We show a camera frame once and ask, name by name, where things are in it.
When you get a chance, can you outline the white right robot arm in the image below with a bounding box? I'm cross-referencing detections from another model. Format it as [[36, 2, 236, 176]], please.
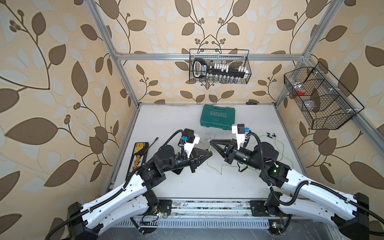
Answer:
[[210, 139, 384, 240]]

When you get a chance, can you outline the socket wrench set in basket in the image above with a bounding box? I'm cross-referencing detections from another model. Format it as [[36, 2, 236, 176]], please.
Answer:
[[192, 59, 252, 79]]

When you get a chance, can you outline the green plastic tool case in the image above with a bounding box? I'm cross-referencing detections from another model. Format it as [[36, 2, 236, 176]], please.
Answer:
[[200, 105, 236, 131]]

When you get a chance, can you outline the red black battery lead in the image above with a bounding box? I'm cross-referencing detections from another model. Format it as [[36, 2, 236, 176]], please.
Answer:
[[145, 137, 159, 153]]

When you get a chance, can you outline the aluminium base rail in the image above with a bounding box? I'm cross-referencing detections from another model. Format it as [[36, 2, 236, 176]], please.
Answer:
[[86, 196, 338, 230]]

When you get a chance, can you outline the black wire basket wall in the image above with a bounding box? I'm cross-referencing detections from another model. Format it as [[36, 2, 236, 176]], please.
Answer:
[[284, 62, 365, 130], [189, 48, 252, 85]]

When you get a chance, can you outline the aluminium frame crossbar back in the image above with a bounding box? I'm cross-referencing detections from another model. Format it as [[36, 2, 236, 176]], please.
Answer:
[[115, 52, 305, 62]]

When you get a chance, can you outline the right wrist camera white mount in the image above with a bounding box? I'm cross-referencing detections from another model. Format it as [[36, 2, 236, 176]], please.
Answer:
[[232, 124, 250, 150]]

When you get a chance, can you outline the black wire basket back wall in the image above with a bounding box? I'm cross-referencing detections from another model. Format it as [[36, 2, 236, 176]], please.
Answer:
[[189, 48, 252, 85]]

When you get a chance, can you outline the red item in right basket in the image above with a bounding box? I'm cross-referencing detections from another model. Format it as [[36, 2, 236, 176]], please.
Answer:
[[292, 84, 307, 97]]

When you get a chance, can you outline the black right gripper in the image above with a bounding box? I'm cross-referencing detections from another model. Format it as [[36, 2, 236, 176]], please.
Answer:
[[212, 138, 264, 172]]

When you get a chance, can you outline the black smartphone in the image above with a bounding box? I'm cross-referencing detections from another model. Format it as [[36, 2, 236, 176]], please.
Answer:
[[172, 168, 183, 175]]

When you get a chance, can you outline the black wire basket right wall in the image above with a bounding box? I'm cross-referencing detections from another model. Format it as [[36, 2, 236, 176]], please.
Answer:
[[284, 62, 365, 130]]

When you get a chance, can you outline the aluminium frame post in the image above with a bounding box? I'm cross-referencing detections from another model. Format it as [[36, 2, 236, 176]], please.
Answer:
[[85, 1, 140, 109], [274, 0, 344, 109]]

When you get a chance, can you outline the aluminium frame post left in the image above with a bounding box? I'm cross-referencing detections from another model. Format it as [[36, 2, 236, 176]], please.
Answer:
[[85, 1, 140, 109]]

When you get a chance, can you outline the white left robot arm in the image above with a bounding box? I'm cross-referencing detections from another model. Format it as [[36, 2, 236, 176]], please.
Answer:
[[45, 145, 213, 240]]

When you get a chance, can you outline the black yellow battery pack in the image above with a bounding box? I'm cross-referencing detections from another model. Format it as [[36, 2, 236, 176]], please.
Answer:
[[126, 142, 149, 180]]

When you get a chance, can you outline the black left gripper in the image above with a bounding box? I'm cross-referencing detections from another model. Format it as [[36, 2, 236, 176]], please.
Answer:
[[159, 147, 211, 174]]

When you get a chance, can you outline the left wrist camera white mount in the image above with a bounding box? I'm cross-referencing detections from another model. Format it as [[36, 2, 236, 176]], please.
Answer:
[[179, 129, 200, 158]]

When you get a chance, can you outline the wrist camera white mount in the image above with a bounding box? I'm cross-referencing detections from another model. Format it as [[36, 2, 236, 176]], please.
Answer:
[[179, 129, 200, 158], [232, 124, 250, 150]]

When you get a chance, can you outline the aluminium frame post right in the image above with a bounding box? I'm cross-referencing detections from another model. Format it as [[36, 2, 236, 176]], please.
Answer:
[[274, 0, 344, 109]]

